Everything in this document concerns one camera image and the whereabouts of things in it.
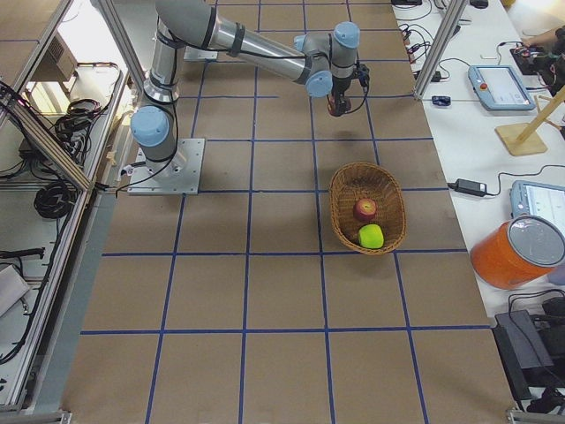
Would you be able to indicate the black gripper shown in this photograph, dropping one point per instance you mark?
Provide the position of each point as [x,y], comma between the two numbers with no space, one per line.
[341,87]

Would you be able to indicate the green apple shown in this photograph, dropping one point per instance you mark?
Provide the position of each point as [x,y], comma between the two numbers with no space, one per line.
[371,236]

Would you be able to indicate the dark red apple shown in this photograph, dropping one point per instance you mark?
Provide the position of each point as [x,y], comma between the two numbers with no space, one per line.
[332,108]

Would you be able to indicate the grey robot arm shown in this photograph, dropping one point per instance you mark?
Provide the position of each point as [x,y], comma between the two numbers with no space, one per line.
[325,64]

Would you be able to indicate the wicker basket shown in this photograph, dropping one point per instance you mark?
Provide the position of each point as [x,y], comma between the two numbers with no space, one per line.
[359,180]

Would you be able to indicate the black power adapter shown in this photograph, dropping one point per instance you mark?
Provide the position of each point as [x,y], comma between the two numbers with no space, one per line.
[470,187]

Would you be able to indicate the upper teach pendant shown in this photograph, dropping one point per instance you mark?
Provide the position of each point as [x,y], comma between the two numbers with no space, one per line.
[499,88]

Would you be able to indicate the teach pendant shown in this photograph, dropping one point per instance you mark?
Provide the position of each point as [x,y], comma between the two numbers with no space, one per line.
[499,88]
[537,199]

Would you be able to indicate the wooden stand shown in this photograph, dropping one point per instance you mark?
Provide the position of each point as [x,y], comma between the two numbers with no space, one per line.
[522,139]

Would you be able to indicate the lower teach pendant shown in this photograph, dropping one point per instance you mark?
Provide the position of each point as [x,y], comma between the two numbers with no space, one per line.
[537,199]

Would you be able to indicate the orange bucket with lid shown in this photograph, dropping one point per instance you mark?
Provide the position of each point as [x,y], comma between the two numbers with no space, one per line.
[519,251]

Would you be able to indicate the black laptop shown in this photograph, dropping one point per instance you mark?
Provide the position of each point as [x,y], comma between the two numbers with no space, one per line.
[524,357]

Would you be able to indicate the aluminium frame post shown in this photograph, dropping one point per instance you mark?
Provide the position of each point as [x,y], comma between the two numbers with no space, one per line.
[440,42]

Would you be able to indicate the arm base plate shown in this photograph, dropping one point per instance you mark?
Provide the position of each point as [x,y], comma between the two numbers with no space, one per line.
[193,55]
[182,176]

